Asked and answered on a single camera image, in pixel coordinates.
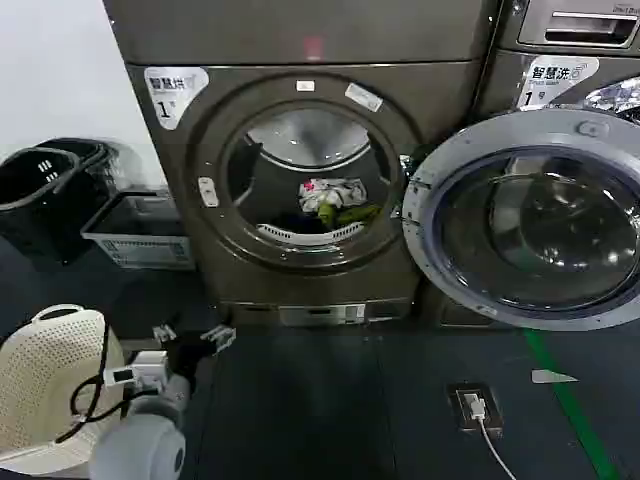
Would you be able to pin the green floor tape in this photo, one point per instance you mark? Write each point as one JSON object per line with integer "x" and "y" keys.
{"x": 570, "y": 400}

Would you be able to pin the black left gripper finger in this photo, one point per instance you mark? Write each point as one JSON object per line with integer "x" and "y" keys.
{"x": 220, "y": 336}
{"x": 164, "y": 333}

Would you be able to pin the round glass dryer door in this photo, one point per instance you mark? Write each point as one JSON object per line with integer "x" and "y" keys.
{"x": 540, "y": 225}

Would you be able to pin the green garment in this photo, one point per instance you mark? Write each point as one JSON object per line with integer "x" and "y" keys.
{"x": 350, "y": 214}

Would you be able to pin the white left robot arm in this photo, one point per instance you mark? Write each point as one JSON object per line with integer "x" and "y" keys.
{"x": 137, "y": 442}

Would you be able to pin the grey washing machine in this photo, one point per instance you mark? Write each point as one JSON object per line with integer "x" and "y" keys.
{"x": 505, "y": 75}

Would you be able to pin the dark garment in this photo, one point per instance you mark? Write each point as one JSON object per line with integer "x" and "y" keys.
{"x": 295, "y": 222}

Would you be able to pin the grey dryer with round opening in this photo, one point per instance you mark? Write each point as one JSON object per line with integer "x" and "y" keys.
{"x": 280, "y": 45}

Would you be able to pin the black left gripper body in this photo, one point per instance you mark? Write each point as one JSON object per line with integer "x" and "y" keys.
{"x": 189, "y": 352}

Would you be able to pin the white perforated laundry basket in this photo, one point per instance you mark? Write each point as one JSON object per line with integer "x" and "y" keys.
{"x": 35, "y": 390}

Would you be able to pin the white patterned garment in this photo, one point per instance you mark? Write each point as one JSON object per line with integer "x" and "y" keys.
{"x": 330, "y": 192}

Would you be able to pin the grey slotted plastic crate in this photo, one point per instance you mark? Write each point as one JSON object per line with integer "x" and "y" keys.
{"x": 145, "y": 240}

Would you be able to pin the black plastic laundry basket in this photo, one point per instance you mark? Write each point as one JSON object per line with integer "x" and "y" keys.
{"x": 30, "y": 200}
{"x": 100, "y": 160}

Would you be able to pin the white floor tape piece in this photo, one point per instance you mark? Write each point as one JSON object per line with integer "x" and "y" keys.
{"x": 552, "y": 376}

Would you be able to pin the metal floor socket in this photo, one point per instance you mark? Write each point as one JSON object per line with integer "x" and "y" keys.
{"x": 492, "y": 410}

